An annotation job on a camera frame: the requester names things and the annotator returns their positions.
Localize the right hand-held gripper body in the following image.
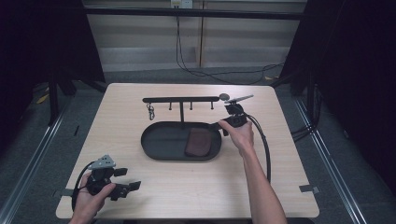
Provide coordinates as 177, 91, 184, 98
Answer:
223, 94, 255, 129

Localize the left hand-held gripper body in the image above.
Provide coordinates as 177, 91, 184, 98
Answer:
86, 154, 119, 197

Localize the brown leather zip wallet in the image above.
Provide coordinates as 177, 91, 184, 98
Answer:
184, 127, 213, 158

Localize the black tray with hook rack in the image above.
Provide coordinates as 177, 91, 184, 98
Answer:
140, 95, 222, 162

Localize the person's right hand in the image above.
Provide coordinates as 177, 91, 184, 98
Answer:
218, 119, 255, 157

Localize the person's left hand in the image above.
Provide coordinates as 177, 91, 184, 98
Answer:
69, 172, 117, 222

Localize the grey tape strip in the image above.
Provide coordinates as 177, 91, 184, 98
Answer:
51, 188, 75, 198
299, 184, 320, 194

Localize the black metal stand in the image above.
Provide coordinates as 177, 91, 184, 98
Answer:
47, 73, 61, 127

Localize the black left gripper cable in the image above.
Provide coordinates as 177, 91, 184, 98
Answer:
71, 161, 96, 213

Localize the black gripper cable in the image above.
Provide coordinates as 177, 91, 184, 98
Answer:
245, 113, 272, 185
71, 161, 96, 213

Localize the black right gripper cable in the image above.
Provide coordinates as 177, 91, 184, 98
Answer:
245, 113, 272, 185

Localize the black floor cable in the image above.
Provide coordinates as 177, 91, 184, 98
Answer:
175, 16, 286, 86

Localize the metal carabiner keychain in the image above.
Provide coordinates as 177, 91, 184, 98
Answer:
146, 103, 156, 121

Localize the metal floor rail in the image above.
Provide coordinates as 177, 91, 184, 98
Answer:
292, 94, 370, 224
0, 101, 73, 224

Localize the black cable bundle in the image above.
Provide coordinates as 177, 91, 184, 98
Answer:
290, 83, 320, 144

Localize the black horizontal frame bar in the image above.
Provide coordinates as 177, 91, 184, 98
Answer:
83, 7, 307, 21

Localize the white wall socket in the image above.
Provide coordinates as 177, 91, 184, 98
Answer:
170, 0, 194, 9

